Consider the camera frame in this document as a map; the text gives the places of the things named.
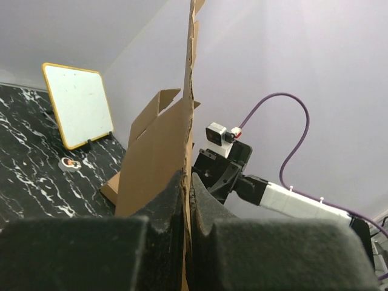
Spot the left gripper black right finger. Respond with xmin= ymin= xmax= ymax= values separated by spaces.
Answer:
xmin=187 ymin=174 xmax=379 ymax=290

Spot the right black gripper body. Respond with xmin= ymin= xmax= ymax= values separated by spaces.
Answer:
xmin=192 ymin=141 xmax=253 ymax=204

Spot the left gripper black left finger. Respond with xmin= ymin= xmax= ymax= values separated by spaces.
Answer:
xmin=1 ymin=171 xmax=184 ymax=290

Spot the cardboard box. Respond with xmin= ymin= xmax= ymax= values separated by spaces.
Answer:
xmin=115 ymin=1 xmax=203 ymax=290

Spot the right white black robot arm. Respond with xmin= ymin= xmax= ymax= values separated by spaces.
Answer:
xmin=192 ymin=141 xmax=375 ymax=267

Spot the small round sticker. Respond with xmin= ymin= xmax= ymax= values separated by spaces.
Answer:
xmin=58 ymin=157 xmax=81 ymax=172

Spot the yellow framed whiteboard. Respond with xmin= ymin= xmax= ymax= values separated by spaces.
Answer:
xmin=42 ymin=62 xmax=114 ymax=150

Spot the aluminium frame rail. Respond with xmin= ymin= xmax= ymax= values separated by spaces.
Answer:
xmin=372 ymin=210 xmax=387 ymax=276

